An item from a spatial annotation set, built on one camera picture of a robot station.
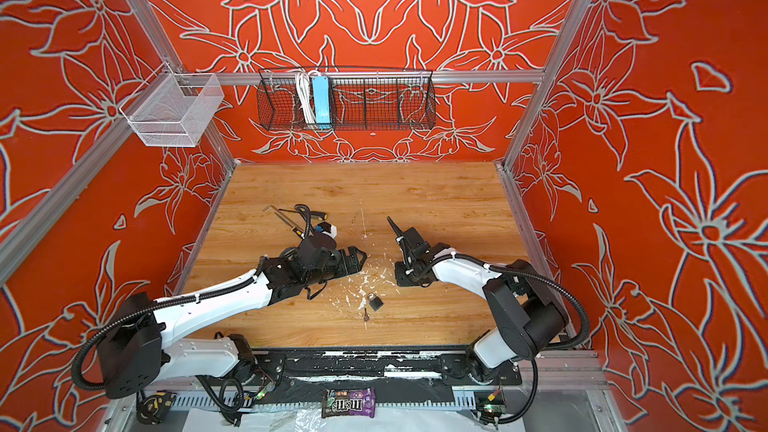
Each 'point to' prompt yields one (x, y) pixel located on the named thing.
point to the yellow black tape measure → (151, 408)
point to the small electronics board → (490, 407)
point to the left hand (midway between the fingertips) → (358, 258)
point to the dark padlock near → (375, 301)
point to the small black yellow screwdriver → (295, 230)
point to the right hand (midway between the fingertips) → (396, 278)
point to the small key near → (366, 316)
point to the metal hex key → (271, 206)
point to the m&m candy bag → (357, 402)
